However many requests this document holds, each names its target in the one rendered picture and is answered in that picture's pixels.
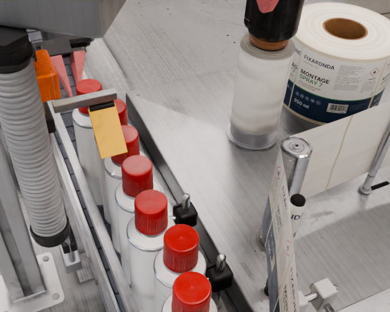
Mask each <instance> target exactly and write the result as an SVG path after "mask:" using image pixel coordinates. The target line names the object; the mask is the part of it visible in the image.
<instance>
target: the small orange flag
mask: <svg viewBox="0 0 390 312"><path fill-rule="evenodd" d="M88 111H89V116H90V120H91V123H92V127H93V131H94V134H95V139H96V142H97V146H98V150H99V153H100V158H101V159H103V158H107V157H112V156H114V155H119V154H123V153H126V152H128V150H127V147H126V143H125V140H124V136H123V131H122V128H121V123H120V121H119V116H118V112H117V109H116V104H115V102H114V100H112V101H108V102H104V103H99V104H95V105H90V106H88Z"/></svg>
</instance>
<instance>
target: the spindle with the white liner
mask: <svg viewBox="0 0 390 312"><path fill-rule="evenodd" d="M304 1H305V0H279V1H278V3H277V5H276V6H275V8H274V10H273V11H271V12H266V13H262V12H261V11H260V10H259V7H258V4H257V1H256V0H246V9H245V17H244V24H245V26H246V28H248V31H249V33H247V34H246V35H244V36H243V37H242V39H241V40H240V51H239V57H238V64H237V71H236V79H235V89H234V96H233V103H232V111H231V113H230V124H229V125H228V128H227V134H228V136H229V138H230V140H231V141H232V142H233V143H234V144H236V145H238V146H240V147H242V148H244V149H248V150H262V149H266V148H269V147H270V146H272V145H273V144H274V143H275V142H276V140H277V129H278V128H279V124H280V115H281V112H282V106H283V102H284V98H285V93H286V89H287V83H288V78H289V75H290V71H291V67H292V61H293V56H294V53H295V44H294V42H293V41H292V40H291V38H292V37H294V36H295V35H296V34H297V31H298V27H299V24H300V19H301V13H302V10H303V5H304Z"/></svg>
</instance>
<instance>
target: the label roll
mask: <svg viewBox="0 0 390 312"><path fill-rule="evenodd" d="M291 40H292V41H293V42H294V44H295V53H294V56H293V61H292V67H291V71H290V75H289V78H288V83H287V89H286V93H285V98H284V102H283V106H284V107H286V109H288V110H289V111H290V112H292V113H293V114H295V115H296V116H298V117H300V118H302V119H304V120H307V121H309V122H312V123H315V124H320V125H324V124H327V123H331V122H333V121H337V120H339V119H342V118H345V117H348V116H350V115H354V114H356V113H359V112H361V111H364V110H367V109H369V108H372V107H374V106H378V104H379V101H380V99H381V96H382V94H383V92H384V89H385V86H386V84H387V82H388V79H389V76H390V20H389V19H387V18H385V17H384V16H382V15H381V14H379V13H376V12H374V11H371V10H369V9H366V8H363V7H359V6H354V5H351V4H344V3H338V2H319V3H314V4H309V5H306V6H303V10H302V13H301V19H300V24H299V27H298V31H297V34H296V35H295V36H294V37H292V38H291Z"/></svg>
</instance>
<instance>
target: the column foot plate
mask: <svg viewBox="0 0 390 312"><path fill-rule="evenodd" d="M36 257H37V260H38V264H39V266H40V270H41V275H42V278H43V282H44V285H45V289H46V293H44V294H41V295H38V296H35V297H32V298H29V299H27V300H24V301H20V302H18V303H14V304H13V302H12V300H11V297H10V295H9V292H8V290H7V287H6V285H5V283H4V280H3V278H2V275H1V273H0V312H37V311H40V310H43V309H45V308H48V307H51V306H54V305H57V304H59V303H62V302H63V301H64V299H65V296H64V292H63V289H62V286H61V282H60V279H59V275H58V272H57V269H56V265H55V263H54V259H53V255H52V253H50V252H47V253H43V254H40V255H37V256H36Z"/></svg>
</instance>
